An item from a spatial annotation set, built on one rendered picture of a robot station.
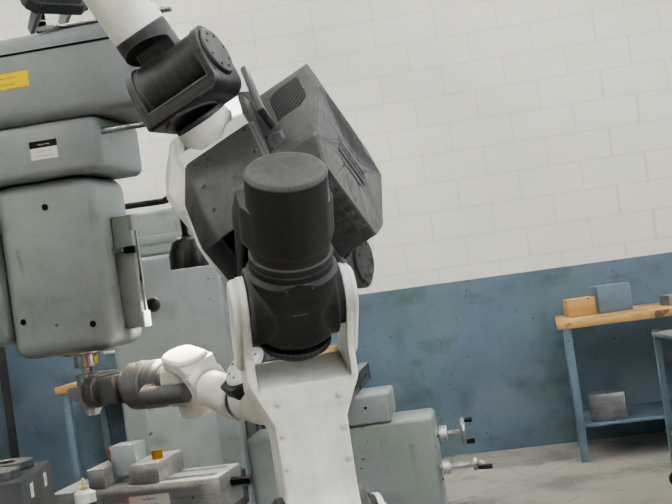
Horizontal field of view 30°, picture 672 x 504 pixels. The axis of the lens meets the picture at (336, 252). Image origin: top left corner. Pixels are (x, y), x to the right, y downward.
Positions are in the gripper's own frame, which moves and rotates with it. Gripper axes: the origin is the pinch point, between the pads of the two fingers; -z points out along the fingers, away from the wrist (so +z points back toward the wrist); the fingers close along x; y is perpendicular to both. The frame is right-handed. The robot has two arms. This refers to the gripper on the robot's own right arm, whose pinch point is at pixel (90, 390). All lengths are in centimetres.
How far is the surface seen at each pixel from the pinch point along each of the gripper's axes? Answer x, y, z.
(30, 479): 40.5, 9.1, 22.2
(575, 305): -596, 26, -120
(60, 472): -500, 96, -493
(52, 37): 10, -64, 12
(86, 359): 1.7, -6.0, 1.7
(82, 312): 7.8, -14.8, 7.8
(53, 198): 8.7, -35.8, 5.7
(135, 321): -2.2, -11.7, 11.3
